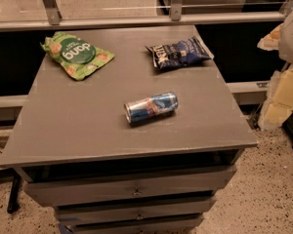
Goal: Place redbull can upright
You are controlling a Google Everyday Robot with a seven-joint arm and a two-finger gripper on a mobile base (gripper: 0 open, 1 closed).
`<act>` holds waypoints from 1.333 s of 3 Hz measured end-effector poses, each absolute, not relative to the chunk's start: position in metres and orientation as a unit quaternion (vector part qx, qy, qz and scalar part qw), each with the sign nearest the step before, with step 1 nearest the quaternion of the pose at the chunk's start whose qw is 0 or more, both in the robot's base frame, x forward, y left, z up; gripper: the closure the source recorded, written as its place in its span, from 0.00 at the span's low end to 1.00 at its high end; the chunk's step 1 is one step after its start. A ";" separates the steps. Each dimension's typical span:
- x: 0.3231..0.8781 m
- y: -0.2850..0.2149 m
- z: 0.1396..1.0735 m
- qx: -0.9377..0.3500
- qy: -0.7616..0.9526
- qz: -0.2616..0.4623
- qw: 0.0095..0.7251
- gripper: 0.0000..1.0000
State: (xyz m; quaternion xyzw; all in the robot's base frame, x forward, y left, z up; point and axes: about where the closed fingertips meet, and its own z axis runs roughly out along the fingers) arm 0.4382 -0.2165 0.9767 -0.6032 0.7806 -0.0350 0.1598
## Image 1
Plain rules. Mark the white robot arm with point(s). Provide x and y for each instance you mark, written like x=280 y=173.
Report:
x=285 y=44

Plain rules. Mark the bottom grey drawer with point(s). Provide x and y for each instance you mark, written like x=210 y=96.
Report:
x=145 y=226

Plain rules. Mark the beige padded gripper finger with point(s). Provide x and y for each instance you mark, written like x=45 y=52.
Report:
x=279 y=103
x=270 y=41

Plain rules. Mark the green dang snack bag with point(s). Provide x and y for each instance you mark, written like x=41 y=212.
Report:
x=78 y=58

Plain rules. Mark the top grey drawer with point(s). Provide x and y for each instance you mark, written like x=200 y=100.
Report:
x=82 y=191

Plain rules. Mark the grey drawer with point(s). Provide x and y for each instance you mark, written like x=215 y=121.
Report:
x=82 y=191
x=138 y=211
x=145 y=226

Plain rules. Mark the blue silver redbull can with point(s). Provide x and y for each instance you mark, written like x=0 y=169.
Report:
x=143 y=109

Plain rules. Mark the dark blue chip bag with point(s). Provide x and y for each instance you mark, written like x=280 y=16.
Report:
x=184 y=53

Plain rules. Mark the middle grey drawer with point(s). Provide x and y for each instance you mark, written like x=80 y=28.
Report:
x=138 y=211

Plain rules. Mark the black metal stand leg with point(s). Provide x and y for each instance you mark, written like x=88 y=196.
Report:
x=13 y=204

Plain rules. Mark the grey drawer cabinet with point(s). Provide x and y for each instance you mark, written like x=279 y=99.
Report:
x=70 y=130

